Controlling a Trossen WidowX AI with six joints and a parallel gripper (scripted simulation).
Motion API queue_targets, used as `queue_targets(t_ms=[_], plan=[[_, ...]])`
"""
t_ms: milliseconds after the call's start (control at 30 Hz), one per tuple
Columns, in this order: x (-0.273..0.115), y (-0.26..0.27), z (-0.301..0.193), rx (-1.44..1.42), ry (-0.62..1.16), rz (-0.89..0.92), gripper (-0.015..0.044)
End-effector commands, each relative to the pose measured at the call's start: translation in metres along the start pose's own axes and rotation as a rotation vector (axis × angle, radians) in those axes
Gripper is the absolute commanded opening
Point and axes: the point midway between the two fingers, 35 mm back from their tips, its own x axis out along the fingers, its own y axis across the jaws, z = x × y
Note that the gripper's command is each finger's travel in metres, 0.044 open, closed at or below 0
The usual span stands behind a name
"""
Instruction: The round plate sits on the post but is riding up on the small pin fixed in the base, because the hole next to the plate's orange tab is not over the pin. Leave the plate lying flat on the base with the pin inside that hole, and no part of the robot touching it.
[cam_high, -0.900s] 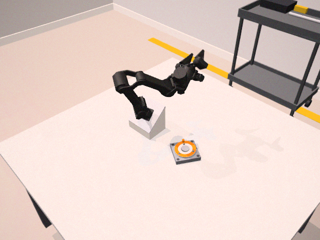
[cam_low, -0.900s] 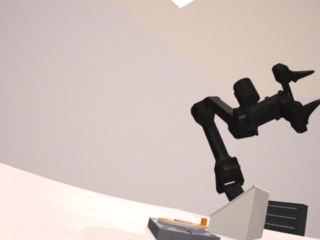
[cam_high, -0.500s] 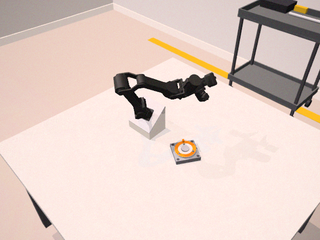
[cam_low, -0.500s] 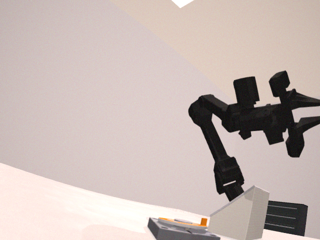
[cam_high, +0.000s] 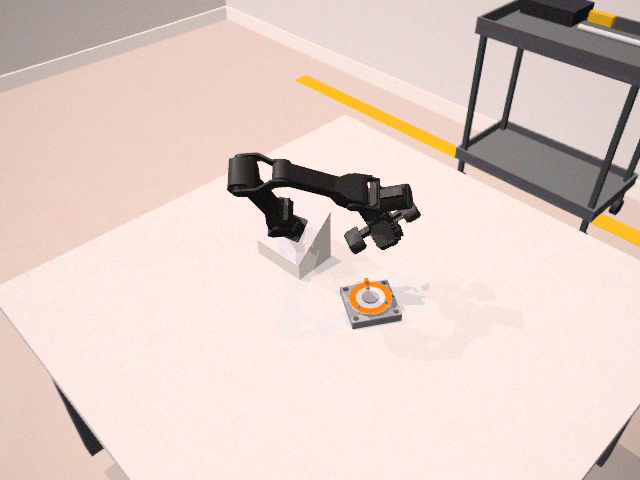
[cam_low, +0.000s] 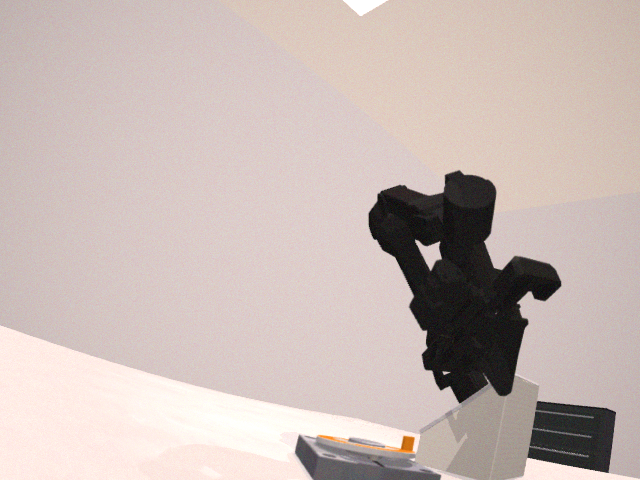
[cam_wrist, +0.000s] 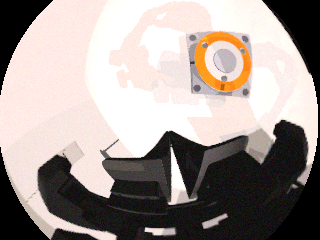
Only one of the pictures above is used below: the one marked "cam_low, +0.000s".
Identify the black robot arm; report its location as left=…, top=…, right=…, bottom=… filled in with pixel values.
left=369, top=170, right=497, bottom=404

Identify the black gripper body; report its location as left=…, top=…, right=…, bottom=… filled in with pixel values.
left=422, top=256, right=561, bottom=373

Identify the orange round plate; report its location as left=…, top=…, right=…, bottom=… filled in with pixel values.
left=315, top=435, right=416, bottom=459

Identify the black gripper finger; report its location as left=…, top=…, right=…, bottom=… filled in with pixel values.
left=450, top=336, right=506, bottom=396
left=471, top=313, right=529, bottom=395

